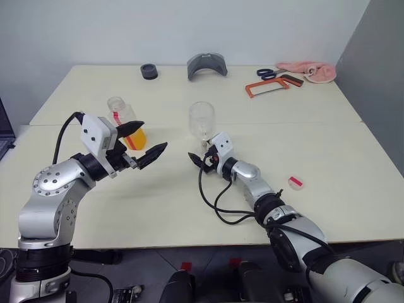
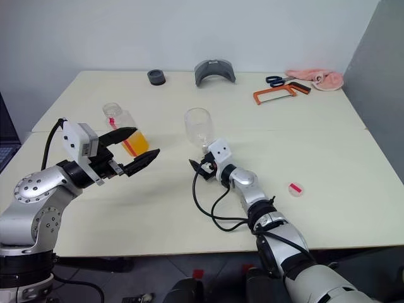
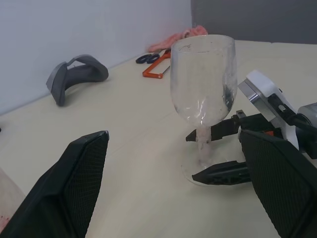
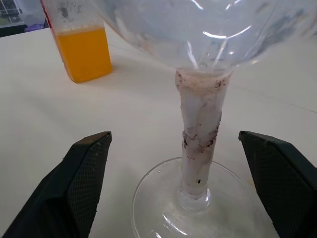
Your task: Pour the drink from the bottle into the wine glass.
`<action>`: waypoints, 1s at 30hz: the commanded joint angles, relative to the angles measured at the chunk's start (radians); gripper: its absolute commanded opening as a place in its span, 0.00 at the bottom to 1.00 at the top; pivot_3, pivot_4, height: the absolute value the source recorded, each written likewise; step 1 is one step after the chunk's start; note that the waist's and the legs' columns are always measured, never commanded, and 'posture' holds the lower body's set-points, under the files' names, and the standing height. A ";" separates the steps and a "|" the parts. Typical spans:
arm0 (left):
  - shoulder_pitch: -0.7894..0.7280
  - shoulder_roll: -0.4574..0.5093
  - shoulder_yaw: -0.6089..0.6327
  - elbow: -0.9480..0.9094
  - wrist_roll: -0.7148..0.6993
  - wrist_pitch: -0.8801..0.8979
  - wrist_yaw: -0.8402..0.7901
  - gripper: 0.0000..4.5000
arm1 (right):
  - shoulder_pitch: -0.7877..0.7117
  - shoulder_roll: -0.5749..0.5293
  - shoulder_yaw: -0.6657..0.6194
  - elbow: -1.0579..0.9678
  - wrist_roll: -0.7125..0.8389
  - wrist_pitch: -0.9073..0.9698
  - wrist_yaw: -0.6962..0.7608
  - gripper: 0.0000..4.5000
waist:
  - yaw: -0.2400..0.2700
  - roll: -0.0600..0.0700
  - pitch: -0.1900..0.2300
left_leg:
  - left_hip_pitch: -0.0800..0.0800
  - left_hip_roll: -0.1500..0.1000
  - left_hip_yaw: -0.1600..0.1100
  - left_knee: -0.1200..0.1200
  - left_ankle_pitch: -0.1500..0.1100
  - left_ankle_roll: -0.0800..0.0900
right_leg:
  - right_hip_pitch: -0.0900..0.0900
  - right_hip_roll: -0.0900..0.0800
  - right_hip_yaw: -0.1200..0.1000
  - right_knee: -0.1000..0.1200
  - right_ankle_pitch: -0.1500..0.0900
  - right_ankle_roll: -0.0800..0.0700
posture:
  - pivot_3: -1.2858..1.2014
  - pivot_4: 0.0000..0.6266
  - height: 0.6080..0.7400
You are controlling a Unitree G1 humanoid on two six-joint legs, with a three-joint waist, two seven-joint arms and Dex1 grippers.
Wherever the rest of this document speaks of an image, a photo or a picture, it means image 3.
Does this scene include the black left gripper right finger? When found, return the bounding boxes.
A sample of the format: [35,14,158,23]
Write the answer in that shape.
[238,129,317,238]

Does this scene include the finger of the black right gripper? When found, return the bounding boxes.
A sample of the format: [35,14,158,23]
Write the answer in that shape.
[185,116,239,144]
[191,160,254,187]

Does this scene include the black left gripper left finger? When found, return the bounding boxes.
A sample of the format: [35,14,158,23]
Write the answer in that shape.
[0,130,110,238]

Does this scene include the clear wine glass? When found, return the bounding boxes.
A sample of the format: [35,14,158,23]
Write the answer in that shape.
[169,34,240,186]

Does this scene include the pink cloth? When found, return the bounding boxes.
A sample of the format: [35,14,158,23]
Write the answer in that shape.
[148,24,209,53]

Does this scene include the grey curved plastic part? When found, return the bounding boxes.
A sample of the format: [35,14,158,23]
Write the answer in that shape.
[46,54,109,107]

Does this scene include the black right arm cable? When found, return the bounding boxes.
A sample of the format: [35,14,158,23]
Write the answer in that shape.
[278,105,317,131]

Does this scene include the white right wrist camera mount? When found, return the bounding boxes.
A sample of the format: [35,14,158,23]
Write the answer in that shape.
[237,69,302,151]

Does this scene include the orange hacksaw frame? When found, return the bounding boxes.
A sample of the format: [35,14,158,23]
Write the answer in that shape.
[142,49,172,80]

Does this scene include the dark blue handled scissors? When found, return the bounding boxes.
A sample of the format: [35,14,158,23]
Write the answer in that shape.
[135,53,160,65]

